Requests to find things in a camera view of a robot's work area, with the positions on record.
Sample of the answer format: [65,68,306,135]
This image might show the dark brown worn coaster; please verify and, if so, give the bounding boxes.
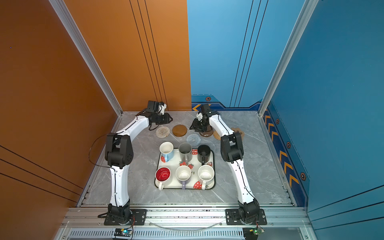
[199,129,214,138]

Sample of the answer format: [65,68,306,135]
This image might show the blue grey woven coaster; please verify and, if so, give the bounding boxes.
[186,134,201,147]

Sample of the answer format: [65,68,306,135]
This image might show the tan rattan coaster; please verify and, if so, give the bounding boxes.
[213,130,221,141]

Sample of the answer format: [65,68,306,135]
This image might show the light brown wooden coaster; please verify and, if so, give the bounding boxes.
[172,125,188,137]

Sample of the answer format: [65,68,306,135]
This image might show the paw shaped wooden coaster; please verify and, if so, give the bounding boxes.
[232,128,245,139]

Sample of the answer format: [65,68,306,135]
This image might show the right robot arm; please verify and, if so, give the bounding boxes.
[190,112,260,225]

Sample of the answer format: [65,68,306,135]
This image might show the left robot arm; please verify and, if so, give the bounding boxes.
[104,111,173,226]

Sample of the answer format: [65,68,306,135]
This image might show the black mug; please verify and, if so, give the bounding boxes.
[198,145,211,166]

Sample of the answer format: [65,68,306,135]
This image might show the grey mug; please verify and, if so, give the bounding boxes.
[179,143,193,165]

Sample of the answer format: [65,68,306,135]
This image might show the light blue mug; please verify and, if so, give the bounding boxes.
[159,142,174,163]

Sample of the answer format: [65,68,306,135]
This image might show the white strawberry serving tray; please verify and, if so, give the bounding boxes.
[155,149,216,190]

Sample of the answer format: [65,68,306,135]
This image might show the red interior white mug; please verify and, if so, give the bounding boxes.
[155,167,172,191]

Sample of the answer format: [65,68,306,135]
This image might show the left green circuit board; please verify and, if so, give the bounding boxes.
[113,228,133,240]

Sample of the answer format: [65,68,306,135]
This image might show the green circuit board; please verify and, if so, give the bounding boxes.
[113,228,133,240]
[243,228,265,240]

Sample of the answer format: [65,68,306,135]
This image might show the right green circuit board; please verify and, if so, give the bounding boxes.
[243,228,265,240]

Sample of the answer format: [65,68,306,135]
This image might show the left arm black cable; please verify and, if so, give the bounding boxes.
[88,112,163,172]

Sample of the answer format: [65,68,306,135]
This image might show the white purple handled mug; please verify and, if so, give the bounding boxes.
[176,166,192,190]

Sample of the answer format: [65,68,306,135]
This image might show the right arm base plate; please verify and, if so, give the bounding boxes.
[225,209,268,226]

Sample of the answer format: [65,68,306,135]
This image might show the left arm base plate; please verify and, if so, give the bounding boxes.
[104,209,147,226]

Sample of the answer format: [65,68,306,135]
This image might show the aluminium front rail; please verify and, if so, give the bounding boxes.
[59,204,312,228]

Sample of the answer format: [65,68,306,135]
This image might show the left aluminium corner post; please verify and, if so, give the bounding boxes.
[49,0,123,117]

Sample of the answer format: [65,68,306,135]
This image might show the aluminium corner post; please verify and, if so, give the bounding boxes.
[258,0,319,117]
[49,0,123,117]

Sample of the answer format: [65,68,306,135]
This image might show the right aluminium corner post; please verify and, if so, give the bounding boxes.
[258,0,319,117]

